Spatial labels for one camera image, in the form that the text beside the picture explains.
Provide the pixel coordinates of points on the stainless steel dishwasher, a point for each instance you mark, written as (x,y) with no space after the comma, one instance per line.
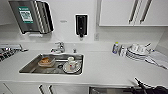
(106,91)

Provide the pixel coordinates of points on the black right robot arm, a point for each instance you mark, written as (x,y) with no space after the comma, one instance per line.
(162,90)

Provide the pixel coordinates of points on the stack of white plates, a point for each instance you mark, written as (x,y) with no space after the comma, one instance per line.
(136,56)

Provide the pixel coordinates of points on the white mug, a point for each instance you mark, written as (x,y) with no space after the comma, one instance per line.
(138,48)

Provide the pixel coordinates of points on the small white bottle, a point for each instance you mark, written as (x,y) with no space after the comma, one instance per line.
(122,51)

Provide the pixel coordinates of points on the white plate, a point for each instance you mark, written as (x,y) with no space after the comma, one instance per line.
(70,69)

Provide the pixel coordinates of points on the white cup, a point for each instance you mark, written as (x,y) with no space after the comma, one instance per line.
(71,60)

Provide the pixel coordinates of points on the small chrome sink knob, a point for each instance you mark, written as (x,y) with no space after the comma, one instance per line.
(74,50)

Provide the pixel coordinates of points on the chrome sink faucet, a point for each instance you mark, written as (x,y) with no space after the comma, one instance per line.
(59,47)

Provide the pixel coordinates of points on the white two-door sink cabinet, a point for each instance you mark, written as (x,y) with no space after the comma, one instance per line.
(50,90)

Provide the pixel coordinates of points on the brown bowl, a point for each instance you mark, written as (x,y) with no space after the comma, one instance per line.
(46,61)

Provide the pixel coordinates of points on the stainless steel sink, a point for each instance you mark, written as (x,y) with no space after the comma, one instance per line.
(30,69)

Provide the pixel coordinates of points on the steel paper towel dispenser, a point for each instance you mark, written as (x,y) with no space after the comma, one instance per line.
(30,16)

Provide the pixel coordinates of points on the white four-door wall cabinet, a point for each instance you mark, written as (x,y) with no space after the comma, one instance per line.
(133,11)

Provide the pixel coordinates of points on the black wall soap dispenser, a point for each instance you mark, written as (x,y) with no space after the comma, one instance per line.
(81,25)

